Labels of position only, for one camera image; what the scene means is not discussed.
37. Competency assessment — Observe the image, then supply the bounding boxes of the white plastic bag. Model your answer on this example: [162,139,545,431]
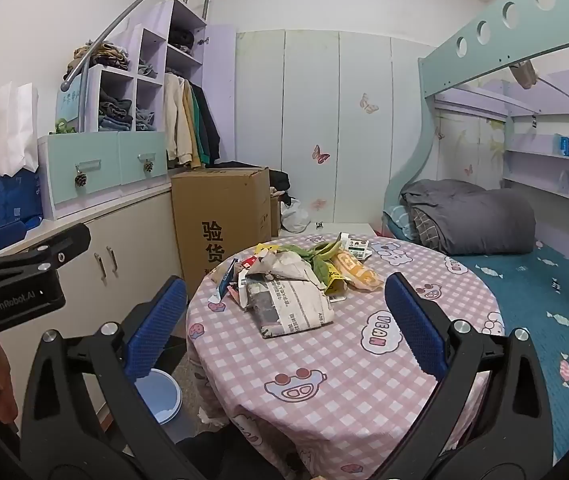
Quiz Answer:
[280,199,311,234]

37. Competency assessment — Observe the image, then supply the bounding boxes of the plaid pillow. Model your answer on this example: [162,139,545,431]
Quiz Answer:
[409,207,440,247]

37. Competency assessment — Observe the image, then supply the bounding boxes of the yellow white carton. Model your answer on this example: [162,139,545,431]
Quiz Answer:
[323,259,349,302]

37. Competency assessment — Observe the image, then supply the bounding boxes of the folded newspaper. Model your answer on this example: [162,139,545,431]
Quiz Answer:
[246,277,336,339]

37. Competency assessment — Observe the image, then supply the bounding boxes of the beige cabinet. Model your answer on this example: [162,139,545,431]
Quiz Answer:
[0,182,188,411]

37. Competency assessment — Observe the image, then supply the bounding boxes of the mustard hanging garment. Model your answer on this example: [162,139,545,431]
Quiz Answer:
[187,82,202,168]

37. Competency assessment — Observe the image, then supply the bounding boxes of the green hanging garment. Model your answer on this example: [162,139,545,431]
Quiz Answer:
[195,85,211,166]

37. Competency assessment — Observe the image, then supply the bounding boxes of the black clothes pile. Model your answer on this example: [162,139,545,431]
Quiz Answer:
[268,169,293,207]

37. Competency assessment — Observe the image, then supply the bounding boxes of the teal bunk bed frame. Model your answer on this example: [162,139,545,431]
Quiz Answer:
[383,0,569,281]

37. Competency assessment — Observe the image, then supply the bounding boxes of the white purple cubby shelf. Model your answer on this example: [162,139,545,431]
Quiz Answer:
[56,0,238,168]

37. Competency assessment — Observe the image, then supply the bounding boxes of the folded jeans stack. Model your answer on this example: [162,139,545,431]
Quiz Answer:
[97,91,134,131]

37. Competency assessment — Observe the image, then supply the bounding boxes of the grey folded clothes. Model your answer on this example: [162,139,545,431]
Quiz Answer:
[134,105,158,131]

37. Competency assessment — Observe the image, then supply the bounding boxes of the white paper bag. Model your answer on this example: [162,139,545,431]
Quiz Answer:
[0,81,40,178]

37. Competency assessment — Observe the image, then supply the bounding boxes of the teal drawer unit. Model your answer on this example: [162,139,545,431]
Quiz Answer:
[37,130,170,222]

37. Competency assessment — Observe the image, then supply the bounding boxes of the orange snack bag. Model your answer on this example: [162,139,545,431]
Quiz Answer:
[332,251,385,292]

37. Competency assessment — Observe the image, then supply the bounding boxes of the crumpled brown paper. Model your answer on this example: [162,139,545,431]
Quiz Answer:
[247,249,326,292]

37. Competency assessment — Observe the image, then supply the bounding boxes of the brown folded clothes pile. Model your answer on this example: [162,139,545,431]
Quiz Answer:
[68,41,130,76]

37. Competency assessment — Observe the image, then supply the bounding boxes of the black hanging coat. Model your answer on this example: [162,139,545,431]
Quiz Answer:
[192,80,222,163]

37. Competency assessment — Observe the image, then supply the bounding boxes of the dark folded clothes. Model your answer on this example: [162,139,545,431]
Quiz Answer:
[167,27,196,54]

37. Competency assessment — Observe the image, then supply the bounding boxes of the green yellow peel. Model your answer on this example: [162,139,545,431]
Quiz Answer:
[284,241,343,283]

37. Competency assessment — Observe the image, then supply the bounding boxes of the blue checked pillow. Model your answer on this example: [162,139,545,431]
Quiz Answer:
[383,204,418,241]

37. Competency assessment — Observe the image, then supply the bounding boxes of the green toy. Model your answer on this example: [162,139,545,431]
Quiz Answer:
[48,118,79,136]

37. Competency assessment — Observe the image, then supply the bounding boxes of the green white medicine box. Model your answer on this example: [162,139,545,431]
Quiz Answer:
[341,233,374,262]

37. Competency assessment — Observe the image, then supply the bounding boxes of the large cardboard box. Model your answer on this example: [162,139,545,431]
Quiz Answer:
[171,166,272,297]

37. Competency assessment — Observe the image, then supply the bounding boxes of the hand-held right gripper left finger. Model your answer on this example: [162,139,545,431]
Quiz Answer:
[19,276,205,480]

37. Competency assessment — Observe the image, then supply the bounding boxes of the white wardrobe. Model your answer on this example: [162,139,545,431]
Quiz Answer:
[234,29,424,233]

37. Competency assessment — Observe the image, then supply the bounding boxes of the small cardboard box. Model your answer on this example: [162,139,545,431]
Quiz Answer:
[269,195,282,239]

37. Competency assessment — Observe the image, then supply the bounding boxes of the cream hanging jacket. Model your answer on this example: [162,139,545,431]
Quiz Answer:
[163,74,190,165]

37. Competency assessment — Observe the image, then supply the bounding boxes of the person's left hand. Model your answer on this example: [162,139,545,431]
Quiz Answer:
[0,336,19,428]

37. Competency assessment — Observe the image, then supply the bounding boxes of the pink checkered tablecloth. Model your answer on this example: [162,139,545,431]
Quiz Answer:
[186,232,506,480]

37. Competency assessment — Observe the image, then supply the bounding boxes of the blue white wrapper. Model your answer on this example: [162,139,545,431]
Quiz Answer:
[207,258,241,312]

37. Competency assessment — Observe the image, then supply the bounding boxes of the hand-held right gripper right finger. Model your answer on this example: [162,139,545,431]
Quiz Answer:
[375,274,555,480]

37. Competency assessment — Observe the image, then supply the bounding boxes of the blue bag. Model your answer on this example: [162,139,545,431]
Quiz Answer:
[0,167,45,231]

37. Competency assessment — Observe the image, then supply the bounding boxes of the grey metal handrail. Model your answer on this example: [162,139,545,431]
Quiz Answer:
[63,0,214,133]

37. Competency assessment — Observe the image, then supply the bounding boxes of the grey duvet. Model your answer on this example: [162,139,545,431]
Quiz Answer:
[399,178,537,256]

